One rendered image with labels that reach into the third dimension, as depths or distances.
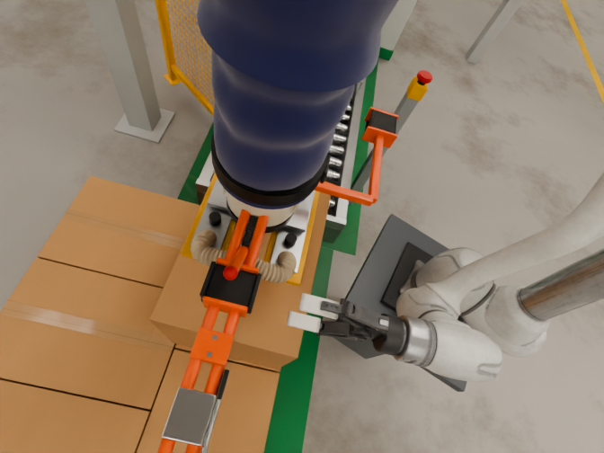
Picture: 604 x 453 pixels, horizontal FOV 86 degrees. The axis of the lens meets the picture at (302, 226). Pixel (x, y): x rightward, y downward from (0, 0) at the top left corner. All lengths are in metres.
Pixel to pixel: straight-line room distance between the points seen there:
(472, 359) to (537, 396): 1.89
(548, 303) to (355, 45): 0.88
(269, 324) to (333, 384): 1.06
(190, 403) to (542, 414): 2.25
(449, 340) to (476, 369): 0.07
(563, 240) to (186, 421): 0.74
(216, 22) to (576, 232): 0.70
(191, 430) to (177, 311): 0.40
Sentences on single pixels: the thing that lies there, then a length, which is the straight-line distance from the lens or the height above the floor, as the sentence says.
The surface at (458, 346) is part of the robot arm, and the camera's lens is 0.71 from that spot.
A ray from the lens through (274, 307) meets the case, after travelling 0.94.
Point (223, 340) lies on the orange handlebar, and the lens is 0.61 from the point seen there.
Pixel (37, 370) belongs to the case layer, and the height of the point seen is 0.54.
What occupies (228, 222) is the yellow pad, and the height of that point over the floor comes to 1.13.
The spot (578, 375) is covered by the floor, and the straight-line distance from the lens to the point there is 2.86.
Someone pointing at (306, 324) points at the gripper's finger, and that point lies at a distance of 0.71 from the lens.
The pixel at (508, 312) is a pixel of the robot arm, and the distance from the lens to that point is 1.14.
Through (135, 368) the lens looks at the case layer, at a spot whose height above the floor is 0.54.
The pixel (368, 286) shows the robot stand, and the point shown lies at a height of 0.75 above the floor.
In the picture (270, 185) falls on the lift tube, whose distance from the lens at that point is 0.56.
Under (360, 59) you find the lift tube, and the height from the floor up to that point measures 1.63.
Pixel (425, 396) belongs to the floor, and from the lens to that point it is 2.14.
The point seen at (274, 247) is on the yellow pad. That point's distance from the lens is 0.79.
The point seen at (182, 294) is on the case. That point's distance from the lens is 0.95.
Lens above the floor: 1.85
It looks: 60 degrees down
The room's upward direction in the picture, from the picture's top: 24 degrees clockwise
